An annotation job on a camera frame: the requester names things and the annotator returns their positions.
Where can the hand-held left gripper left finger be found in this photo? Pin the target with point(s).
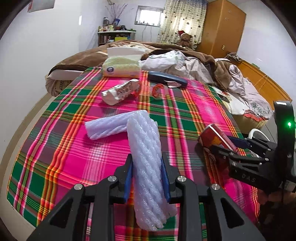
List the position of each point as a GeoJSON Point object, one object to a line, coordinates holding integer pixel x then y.
{"type": "Point", "coordinates": [128, 183]}

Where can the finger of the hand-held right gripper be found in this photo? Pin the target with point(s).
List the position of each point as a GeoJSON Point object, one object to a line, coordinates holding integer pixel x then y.
{"type": "Point", "coordinates": [240, 141]}
{"type": "Point", "coordinates": [222, 154]}

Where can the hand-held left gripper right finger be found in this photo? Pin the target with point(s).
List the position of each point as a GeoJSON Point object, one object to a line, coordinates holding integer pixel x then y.
{"type": "Point", "coordinates": [167, 185]}

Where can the white round trash bin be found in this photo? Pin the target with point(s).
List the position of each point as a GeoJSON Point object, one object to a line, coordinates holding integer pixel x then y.
{"type": "Point", "coordinates": [255, 132]}

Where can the red drink carton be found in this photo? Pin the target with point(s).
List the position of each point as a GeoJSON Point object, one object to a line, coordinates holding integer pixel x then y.
{"type": "Point", "coordinates": [212, 136]}

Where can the white foam net sleeve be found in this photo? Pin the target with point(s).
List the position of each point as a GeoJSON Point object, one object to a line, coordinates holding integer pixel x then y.
{"type": "Point", "coordinates": [145, 143]}
{"type": "Point", "coordinates": [104, 126]}

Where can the person's right hand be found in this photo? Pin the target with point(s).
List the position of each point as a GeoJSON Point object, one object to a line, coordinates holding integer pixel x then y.
{"type": "Point", "coordinates": [277, 198]}

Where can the yellow floral bed sheet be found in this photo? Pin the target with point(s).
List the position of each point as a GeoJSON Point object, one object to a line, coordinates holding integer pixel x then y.
{"type": "Point", "coordinates": [245, 120]}

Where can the pink floral pillow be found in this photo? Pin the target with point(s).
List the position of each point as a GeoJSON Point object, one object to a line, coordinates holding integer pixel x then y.
{"type": "Point", "coordinates": [249, 92]}

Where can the plaid pink green tablecloth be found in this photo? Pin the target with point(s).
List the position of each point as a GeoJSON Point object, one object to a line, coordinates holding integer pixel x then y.
{"type": "Point", "coordinates": [69, 150]}

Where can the wooden bed headboard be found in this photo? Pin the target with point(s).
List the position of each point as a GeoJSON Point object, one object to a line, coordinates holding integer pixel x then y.
{"type": "Point", "coordinates": [266, 78]}

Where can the crumpled snack wrapper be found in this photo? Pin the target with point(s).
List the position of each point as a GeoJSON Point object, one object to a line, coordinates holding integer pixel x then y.
{"type": "Point", "coordinates": [120, 91]}

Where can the black glasses case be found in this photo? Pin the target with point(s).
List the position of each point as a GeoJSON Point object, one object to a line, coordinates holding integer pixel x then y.
{"type": "Point", "coordinates": [166, 77]}

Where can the white floral duvet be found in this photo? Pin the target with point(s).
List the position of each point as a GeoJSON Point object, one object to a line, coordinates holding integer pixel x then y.
{"type": "Point", "coordinates": [175, 60]}

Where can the wooden wardrobe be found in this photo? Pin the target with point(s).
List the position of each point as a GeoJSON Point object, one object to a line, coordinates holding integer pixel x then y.
{"type": "Point", "coordinates": [222, 27]}

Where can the green tissue pack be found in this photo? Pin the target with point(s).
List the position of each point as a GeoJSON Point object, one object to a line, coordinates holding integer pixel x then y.
{"type": "Point", "coordinates": [122, 67]}

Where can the brown teddy bear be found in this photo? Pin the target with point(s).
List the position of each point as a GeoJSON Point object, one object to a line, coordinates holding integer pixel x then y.
{"type": "Point", "coordinates": [185, 39]}

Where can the brown blanket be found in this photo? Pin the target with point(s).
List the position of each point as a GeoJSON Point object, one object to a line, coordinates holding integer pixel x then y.
{"type": "Point", "coordinates": [76, 60]}

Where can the patterned curtain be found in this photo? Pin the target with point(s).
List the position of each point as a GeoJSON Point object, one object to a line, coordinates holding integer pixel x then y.
{"type": "Point", "coordinates": [180, 16]}

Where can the cluttered white shelf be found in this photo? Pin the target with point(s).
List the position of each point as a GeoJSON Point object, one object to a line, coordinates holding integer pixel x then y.
{"type": "Point", "coordinates": [115, 37]}

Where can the small window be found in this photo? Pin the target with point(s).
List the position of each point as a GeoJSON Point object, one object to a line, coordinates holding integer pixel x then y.
{"type": "Point", "coordinates": [149, 15]}

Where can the dried branches bouquet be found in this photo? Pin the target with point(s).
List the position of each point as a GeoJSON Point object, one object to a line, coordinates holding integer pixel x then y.
{"type": "Point", "coordinates": [115, 11]}

